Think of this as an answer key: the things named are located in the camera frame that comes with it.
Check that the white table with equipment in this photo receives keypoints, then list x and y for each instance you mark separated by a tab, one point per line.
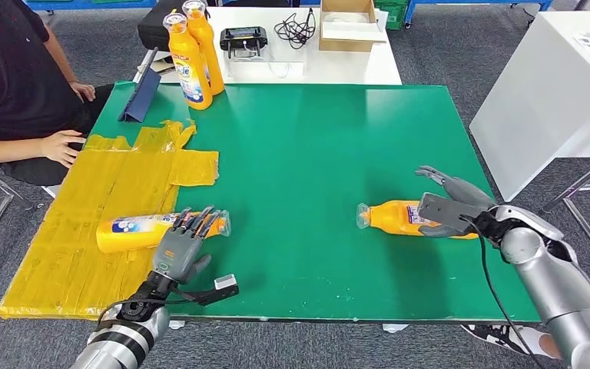
351	69

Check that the blue tablet case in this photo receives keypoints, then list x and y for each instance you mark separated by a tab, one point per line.
142	97

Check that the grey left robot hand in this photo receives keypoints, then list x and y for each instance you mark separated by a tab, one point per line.
178	254

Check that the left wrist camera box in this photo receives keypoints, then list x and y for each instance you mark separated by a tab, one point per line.
225	282

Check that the cardboard box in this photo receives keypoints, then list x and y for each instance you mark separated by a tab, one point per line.
345	46

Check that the person's left hand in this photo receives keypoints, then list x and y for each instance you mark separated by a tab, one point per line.
84	91

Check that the metal frame chair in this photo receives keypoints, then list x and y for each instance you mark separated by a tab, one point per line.
50	191

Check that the blue metal rack frame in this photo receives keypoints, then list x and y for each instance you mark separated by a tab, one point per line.
71	4
408	12

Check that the white packing sheet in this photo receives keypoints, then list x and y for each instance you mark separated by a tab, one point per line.
352	32

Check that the person's leg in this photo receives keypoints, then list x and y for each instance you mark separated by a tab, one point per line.
552	349

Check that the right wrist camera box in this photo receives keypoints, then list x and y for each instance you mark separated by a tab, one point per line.
445	211

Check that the white side table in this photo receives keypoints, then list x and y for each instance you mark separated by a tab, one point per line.
534	109

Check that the metal table leg frame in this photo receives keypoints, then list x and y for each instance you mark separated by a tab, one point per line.
557	202

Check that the green plastic crate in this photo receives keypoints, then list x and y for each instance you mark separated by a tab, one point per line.
391	15

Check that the black handheld controller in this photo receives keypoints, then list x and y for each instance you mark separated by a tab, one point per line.
244	37

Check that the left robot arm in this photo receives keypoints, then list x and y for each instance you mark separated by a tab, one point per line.
122	341

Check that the person's left forearm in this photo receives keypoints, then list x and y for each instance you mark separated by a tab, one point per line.
61	61

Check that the white black sneaker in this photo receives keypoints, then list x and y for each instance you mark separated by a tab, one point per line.
498	338

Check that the person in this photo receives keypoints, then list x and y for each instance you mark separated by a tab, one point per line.
5	66

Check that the person's right hand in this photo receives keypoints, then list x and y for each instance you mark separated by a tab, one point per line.
63	147

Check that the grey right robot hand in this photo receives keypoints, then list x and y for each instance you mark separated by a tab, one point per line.
470	193

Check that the person's right forearm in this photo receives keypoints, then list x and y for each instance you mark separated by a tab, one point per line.
5	151

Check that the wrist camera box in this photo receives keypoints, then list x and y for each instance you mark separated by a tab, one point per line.
445	211
225	282

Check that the yellow taped plastic sheet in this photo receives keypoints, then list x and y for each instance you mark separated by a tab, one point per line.
71	275

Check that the dark smartphone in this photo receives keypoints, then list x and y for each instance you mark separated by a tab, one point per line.
161	65

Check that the orange detergent bottle clear cap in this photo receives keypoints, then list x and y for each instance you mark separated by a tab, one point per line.
211	56
391	219
185	56
122	243

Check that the black carrying case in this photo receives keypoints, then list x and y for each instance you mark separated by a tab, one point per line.
155	28

